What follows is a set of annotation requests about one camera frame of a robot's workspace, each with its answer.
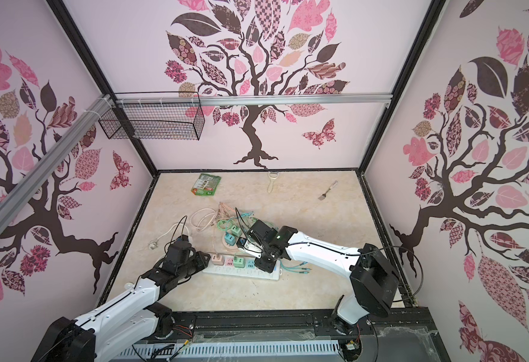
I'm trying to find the pink charger plug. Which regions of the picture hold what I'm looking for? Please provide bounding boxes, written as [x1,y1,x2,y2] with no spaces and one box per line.
[211,254,225,265]

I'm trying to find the light green charger plug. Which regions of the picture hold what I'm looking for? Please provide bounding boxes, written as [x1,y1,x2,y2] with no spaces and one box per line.
[228,226,243,238]

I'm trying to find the light green usb cable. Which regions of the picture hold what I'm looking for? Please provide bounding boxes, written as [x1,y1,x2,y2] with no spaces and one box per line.
[214,201,274,232]

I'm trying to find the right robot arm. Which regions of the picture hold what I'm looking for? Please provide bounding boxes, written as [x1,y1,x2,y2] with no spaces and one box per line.
[237,220,400,326]

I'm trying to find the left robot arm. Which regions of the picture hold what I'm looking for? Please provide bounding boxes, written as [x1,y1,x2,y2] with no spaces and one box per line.
[32,235,211,361]

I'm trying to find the white multicolour power strip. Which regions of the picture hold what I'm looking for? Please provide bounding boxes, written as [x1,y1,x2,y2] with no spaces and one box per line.
[203,258,281,281]

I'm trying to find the round pink socket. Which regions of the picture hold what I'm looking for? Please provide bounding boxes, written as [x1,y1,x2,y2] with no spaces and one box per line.
[222,232,243,250]

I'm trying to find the cream vegetable peeler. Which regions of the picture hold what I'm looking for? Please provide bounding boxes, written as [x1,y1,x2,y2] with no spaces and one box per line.
[267,171,280,193]

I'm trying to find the metal fork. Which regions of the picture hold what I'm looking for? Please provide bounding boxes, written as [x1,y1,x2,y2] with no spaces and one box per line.
[318,180,338,201]

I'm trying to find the green snack packet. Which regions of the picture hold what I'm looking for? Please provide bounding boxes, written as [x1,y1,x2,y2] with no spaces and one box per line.
[191,173,222,196]

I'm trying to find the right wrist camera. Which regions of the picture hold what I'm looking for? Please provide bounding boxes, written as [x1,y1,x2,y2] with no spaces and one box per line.
[237,238,264,258]

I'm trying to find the white power strip cable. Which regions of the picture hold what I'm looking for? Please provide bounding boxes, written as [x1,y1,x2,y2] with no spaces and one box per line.
[148,222,191,250]

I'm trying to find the pink coiled socket cable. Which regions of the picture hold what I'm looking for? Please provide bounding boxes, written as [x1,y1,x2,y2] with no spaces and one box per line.
[188,207,220,232]

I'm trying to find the white vented cable duct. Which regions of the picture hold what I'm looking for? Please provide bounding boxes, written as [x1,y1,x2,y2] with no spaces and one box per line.
[113,340,342,361]

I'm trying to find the black wire basket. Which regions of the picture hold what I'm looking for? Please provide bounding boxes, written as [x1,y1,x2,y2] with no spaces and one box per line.
[99,90,205,141]

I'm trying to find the black front base frame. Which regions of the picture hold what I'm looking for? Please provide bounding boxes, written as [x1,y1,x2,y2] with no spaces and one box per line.
[65,307,451,362]

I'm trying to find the back aluminium rail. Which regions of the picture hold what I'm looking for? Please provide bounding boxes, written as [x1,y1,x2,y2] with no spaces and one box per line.
[115,93,393,106]

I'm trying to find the aluminium rail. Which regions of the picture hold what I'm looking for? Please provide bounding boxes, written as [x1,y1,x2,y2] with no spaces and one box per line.
[115,93,393,106]
[0,94,112,235]

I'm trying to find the left aluminium rail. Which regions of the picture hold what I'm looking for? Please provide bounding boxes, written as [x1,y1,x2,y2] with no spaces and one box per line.
[0,94,112,235]

